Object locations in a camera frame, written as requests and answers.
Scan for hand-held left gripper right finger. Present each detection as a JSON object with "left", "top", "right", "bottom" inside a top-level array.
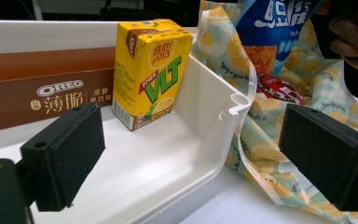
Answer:
[{"left": 278, "top": 103, "right": 358, "bottom": 213}]

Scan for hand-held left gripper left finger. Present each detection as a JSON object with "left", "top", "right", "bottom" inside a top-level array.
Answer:
[{"left": 20, "top": 102, "right": 106, "bottom": 213}]

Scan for white plastic box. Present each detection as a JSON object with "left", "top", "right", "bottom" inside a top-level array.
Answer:
[{"left": 0, "top": 20, "right": 252, "bottom": 224}]

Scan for lemon print cloth bag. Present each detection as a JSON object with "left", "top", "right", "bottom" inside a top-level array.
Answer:
[{"left": 190, "top": 0, "right": 358, "bottom": 224}]

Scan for blue snack packet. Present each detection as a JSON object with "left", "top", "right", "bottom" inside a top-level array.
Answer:
[{"left": 234, "top": 0, "right": 323, "bottom": 76}]

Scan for brown cookie box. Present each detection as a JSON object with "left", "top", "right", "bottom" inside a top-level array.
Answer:
[{"left": 0, "top": 46, "right": 117, "bottom": 135}]

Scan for yellow drink carton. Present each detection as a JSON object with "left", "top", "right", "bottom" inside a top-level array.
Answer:
[{"left": 111, "top": 19, "right": 195, "bottom": 133}]

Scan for red round packet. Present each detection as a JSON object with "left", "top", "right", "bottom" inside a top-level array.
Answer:
[{"left": 255, "top": 73, "right": 306, "bottom": 106}]

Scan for white table leg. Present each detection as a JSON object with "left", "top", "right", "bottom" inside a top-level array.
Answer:
[{"left": 30, "top": 0, "right": 45, "bottom": 21}]

